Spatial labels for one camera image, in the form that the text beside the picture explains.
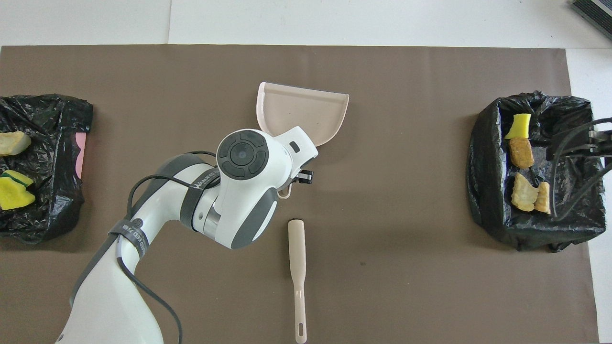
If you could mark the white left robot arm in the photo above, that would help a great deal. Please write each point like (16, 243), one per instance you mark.
(229, 191)

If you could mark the toy croissant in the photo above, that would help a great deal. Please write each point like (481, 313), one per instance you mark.
(544, 197)
(524, 191)

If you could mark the beige hand brush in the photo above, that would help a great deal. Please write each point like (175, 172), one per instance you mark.
(297, 253)

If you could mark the brown toy bread loaf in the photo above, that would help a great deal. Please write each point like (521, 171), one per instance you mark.
(521, 152)

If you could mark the brown table mat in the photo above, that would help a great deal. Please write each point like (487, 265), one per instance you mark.
(406, 215)

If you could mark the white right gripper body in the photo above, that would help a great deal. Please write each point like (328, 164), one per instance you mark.
(571, 143)

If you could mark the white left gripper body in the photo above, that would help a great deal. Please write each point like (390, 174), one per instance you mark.
(299, 148)

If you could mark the black bag-lined bin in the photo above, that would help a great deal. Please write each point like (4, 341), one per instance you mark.
(569, 215)

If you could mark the pale yellow foam chunk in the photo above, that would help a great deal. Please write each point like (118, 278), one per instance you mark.
(12, 142)

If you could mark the beige plastic dustpan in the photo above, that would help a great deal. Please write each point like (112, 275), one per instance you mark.
(306, 112)

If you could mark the pink bin with black bag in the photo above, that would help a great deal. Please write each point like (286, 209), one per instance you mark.
(48, 143)

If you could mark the black ribbed device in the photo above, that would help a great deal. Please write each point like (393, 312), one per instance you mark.
(595, 12)

